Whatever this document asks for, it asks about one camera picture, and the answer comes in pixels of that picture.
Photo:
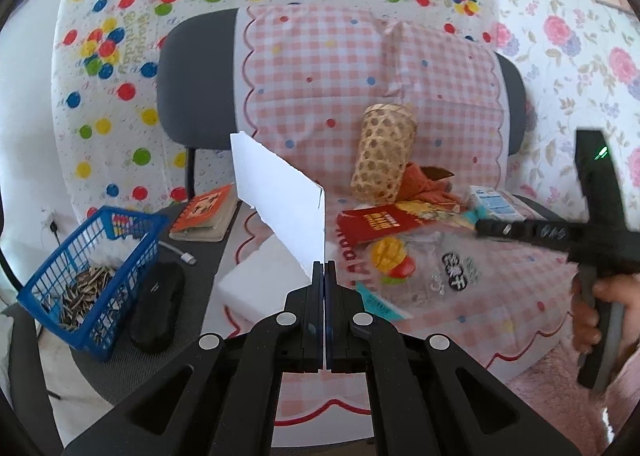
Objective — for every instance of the white paper sheet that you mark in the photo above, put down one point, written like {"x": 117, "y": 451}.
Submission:
{"x": 280, "y": 201}

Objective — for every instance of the blue plastic basket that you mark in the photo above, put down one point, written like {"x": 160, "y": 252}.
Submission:
{"x": 131, "y": 266}

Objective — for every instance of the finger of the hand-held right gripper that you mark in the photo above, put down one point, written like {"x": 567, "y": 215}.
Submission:
{"x": 530, "y": 231}

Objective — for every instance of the person's right forearm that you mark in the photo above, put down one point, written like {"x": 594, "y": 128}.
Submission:
{"x": 627, "y": 351}

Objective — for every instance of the grey office chair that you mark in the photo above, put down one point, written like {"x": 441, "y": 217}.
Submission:
{"x": 200, "y": 76}

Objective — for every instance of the red snack packet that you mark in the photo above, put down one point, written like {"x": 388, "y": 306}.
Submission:
{"x": 380, "y": 226}

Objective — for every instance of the white foam block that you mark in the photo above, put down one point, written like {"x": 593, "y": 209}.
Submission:
{"x": 260, "y": 276}

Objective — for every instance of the orange notebook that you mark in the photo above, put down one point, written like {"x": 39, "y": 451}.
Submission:
{"x": 205, "y": 208}

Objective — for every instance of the dark grey chair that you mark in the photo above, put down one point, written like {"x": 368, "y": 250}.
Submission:
{"x": 32, "y": 376}

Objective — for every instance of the pink fluffy garment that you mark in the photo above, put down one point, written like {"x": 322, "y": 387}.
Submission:
{"x": 550, "y": 386}

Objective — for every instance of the teal strip wrapper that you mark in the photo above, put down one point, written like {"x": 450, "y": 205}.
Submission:
{"x": 385, "y": 306}

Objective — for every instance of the person's right hand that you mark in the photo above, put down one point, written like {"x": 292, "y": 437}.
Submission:
{"x": 620, "y": 291}

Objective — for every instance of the clear fruit print plastic bag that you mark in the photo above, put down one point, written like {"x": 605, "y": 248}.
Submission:
{"x": 425, "y": 276}

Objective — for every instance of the woven bamboo basket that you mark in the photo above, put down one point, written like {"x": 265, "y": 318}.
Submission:
{"x": 382, "y": 156}

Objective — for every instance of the white polka dot cloth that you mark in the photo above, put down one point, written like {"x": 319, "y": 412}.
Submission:
{"x": 125, "y": 136}

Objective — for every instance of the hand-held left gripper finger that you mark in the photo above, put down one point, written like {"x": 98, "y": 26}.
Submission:
{"x": 331, "y": 296}
{"x": 318, "y": 296}

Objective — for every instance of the blue and white milk carton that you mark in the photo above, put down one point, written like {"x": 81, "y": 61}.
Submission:
{"x": 495, "y": 203}

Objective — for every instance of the pile of sunflower seed shells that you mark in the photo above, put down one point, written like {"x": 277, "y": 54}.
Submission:
{"x": 80, "y": 291}

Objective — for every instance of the pink checked cloth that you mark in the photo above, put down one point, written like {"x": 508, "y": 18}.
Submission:
{"x": 310, "y": 86}

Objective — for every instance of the white floral cloth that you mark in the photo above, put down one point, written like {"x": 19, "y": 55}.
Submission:
{"x": 560, "y": 86}

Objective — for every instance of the black glasses case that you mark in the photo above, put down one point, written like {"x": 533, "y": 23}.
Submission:
{"x": 157, "y": 306}

